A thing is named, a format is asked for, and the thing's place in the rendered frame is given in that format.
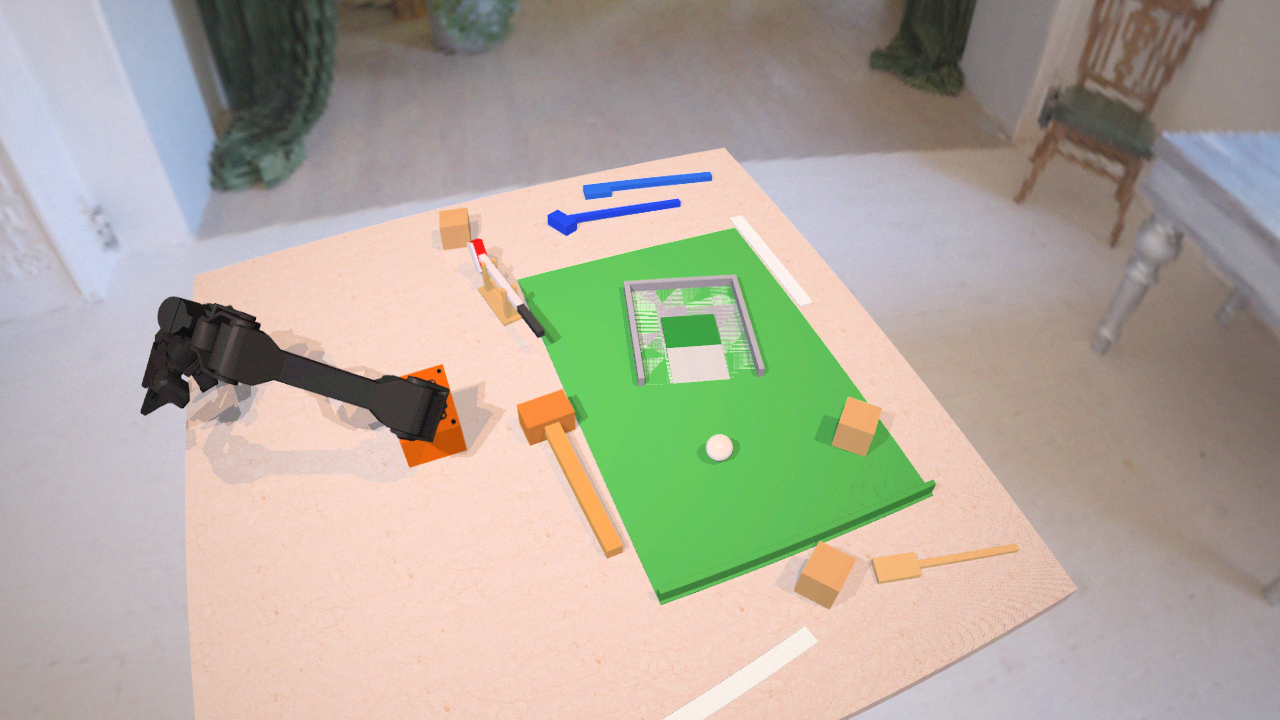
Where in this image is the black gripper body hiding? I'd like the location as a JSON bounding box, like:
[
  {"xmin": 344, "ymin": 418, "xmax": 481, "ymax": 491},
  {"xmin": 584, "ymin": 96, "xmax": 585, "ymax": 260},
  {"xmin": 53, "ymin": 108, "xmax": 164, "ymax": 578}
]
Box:
[{"xmin": 154, "ymin": 329, "xmax": 198, "ymax": 409}]

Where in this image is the white flat strip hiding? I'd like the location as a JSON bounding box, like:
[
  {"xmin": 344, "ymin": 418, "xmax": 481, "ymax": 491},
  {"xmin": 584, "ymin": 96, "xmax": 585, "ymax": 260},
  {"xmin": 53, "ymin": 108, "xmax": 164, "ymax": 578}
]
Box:
[
  {"xmin": 730, "ymin": 215, "xmax": 813, "ymax": 307},
  {"xmin": 662, "ymin": 626, "xmax": 819, "ymax": 720}
]

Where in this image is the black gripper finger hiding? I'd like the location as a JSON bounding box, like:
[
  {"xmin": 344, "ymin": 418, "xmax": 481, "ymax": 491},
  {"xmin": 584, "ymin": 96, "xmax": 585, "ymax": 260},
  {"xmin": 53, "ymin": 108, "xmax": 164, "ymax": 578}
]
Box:
[
  {"xmin": 140, "ymin": 378, "xmax": 172, "ymax": 416},
  {"xmin": 141, "ymin": 342, "xmax": 168, "ymax": 388}
]

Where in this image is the green flat mat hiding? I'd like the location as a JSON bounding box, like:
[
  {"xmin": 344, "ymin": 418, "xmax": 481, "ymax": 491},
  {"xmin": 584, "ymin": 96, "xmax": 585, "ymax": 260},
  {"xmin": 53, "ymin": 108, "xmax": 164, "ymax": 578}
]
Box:
[{"xmin": 518, "ymin": 227, "xmax": 925, "ymax": 594}]

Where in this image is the white ball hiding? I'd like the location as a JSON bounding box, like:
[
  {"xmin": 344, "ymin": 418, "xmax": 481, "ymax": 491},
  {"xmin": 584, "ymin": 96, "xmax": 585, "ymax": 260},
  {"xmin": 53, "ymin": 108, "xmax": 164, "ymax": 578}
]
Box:
[{"xmin": 707, "ymin": 434, "xmax": 733, "ymax": 461}]

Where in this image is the orange mallet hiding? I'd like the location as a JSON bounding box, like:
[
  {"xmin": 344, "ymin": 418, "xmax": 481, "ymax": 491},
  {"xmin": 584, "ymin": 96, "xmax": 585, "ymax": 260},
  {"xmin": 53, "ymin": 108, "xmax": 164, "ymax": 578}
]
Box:
[{"xmin": 516, "ymin": 389, "xmax": 623, "ymax": 559}]

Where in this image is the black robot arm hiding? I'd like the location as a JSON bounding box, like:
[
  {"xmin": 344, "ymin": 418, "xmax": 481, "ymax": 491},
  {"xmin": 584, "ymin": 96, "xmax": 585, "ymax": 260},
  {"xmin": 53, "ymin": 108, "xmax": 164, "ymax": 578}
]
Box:
[{"xmin": 157, "ymin": 296, "xmax": 451, "ymax": 442}]

